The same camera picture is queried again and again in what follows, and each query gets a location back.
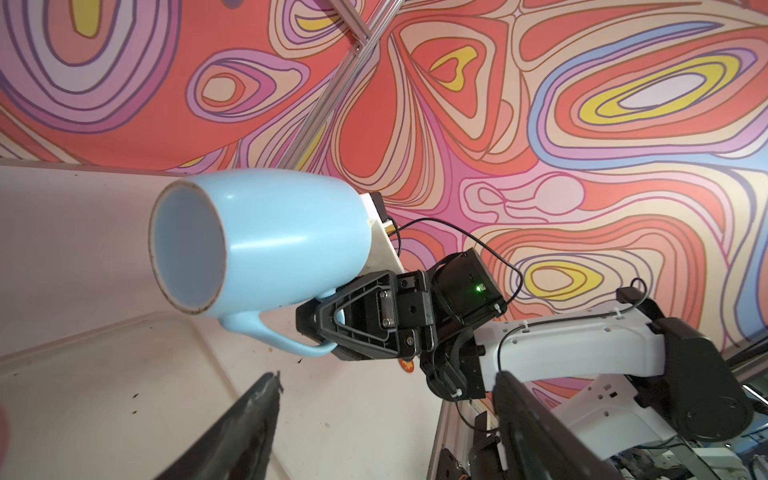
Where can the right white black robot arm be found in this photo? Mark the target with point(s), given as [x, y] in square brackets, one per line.
[656, 383]

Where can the light blue mug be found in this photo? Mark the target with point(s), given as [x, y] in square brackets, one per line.
[233, 245]

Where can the red round sticker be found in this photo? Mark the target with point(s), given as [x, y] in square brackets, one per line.
[407, 366]

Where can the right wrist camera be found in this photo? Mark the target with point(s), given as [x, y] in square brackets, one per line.
[382, 254]

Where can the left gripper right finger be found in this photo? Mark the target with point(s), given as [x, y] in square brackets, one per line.
[536, 444]

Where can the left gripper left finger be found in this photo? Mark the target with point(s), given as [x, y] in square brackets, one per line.
[239, 444]

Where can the beige serving tray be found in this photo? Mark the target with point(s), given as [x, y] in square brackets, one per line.
[119, 402]

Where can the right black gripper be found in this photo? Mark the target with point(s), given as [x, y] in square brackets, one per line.
[360, 317]

